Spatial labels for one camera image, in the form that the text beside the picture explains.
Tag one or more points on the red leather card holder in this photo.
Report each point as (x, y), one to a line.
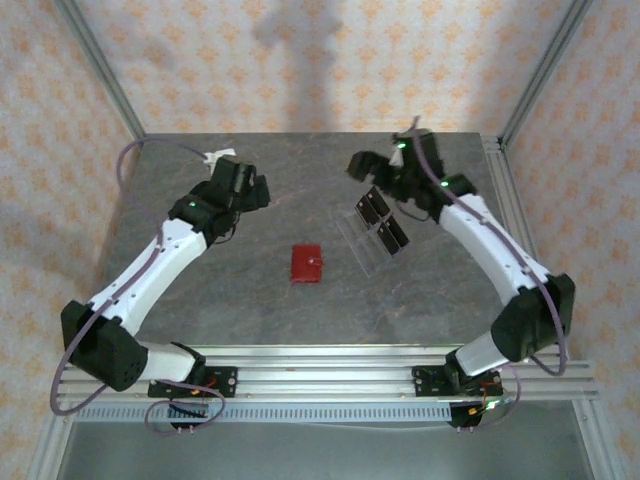
(306, 265)

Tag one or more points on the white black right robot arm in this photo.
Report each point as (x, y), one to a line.
(500, 260)

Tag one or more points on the black VIP card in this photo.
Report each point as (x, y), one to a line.
(395, 235)
(374, 206)

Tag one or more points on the clear acrylic card stand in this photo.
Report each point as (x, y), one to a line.
(367, 250)

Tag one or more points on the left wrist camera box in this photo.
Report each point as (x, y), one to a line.
(232, 174)

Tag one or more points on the aluminium side rail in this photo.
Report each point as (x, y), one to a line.
(510, 200)

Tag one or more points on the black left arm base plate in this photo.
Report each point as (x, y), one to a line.
(225, 382)

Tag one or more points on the aluminium frame post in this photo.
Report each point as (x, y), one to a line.
(545, 75)
(102, 75)

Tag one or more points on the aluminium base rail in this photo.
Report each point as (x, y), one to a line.
(325, 372)

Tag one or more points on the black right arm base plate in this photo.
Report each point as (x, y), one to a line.
(430, 381)

